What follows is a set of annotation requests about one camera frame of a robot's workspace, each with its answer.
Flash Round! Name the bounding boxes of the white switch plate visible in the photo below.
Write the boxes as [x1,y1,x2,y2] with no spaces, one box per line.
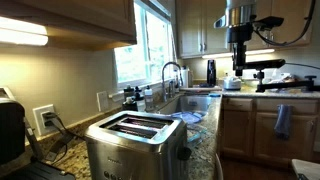
[96,90,110,113]

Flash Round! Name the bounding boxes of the black flat grill device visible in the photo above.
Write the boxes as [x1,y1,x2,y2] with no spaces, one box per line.
[2,161,76,180]

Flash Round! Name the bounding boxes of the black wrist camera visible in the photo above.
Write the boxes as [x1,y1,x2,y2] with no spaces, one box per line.
[252,15,285,32]

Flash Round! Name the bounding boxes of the white pot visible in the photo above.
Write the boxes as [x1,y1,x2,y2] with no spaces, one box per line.
[222,75,242,91]

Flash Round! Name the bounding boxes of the kitchen window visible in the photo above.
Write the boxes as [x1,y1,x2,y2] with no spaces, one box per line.
[114,0,176,90]

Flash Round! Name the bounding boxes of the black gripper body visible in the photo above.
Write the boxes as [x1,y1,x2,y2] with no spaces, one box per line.
[227,23,254,45]

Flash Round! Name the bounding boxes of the black pump bottle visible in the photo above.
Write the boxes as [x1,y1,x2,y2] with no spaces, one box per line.
[134,85,145,102]

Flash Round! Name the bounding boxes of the black countertop appliance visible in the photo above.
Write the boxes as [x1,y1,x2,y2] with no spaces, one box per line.
[0,86,44,167]

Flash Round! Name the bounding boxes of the wide under-cabinet light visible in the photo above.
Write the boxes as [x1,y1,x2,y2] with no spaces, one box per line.
[0,16,50,47]

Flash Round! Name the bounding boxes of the blue plate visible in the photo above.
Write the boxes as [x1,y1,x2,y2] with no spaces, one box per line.
[171,111,204,125]

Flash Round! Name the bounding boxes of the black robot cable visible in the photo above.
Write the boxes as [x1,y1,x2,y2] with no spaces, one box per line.
[253,0,317,48]

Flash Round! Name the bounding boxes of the white wall outlet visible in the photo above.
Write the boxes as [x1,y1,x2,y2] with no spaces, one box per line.
[32,104,57,137]

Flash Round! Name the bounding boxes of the blue grey dish towel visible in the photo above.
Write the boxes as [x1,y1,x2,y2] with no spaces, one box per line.
[273,104,293,141]

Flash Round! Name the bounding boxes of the black bar-shaped camera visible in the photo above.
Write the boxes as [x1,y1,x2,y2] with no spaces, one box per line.
[240,58,287,71]

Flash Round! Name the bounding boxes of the wooden base cabinets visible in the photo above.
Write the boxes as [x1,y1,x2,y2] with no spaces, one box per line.
[219,96,320,165]

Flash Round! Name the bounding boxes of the chrome kitchen faucet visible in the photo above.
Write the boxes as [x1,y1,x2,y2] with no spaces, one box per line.
[161,61,184,103]

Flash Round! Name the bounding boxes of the white table corner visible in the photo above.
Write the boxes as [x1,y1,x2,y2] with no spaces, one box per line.
[291,158,320,180]

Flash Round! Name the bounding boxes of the dark pump soap bottle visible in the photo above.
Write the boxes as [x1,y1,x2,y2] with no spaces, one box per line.
[123,84,135,101]

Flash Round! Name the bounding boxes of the narrow under-cabinet light strip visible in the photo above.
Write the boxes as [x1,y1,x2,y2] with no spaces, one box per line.
[201,48,276,60]

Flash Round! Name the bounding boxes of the white paper towel roll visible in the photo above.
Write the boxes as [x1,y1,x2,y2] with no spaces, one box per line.
[180,65,190,89]

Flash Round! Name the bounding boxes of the wooden wall cabinet over toaster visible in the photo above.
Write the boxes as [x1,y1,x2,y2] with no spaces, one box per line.
[0,0,138,52]

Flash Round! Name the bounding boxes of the stainless steel toaster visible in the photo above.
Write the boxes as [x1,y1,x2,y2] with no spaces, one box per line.
[84,110,193,180]

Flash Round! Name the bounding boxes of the tall black bottle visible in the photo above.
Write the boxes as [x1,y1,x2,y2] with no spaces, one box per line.
[206,59,217,87]

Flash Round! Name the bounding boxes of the black camera clamp stand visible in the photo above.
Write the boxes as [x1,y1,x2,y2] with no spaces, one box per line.
[253,69,320,94]

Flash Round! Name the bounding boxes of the black power plug and cord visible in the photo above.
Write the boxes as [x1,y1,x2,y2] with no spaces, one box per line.
[42,112,86,163]

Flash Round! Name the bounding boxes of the wooden wall cabinets with handles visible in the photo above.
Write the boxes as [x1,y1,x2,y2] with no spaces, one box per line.
[175,0,315,60]

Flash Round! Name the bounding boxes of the black bottle with white cap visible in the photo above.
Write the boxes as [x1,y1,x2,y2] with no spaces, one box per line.
[121,96,139,112]

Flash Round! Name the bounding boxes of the clear glass container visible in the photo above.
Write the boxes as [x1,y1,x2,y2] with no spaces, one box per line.
[185,123,208,148]

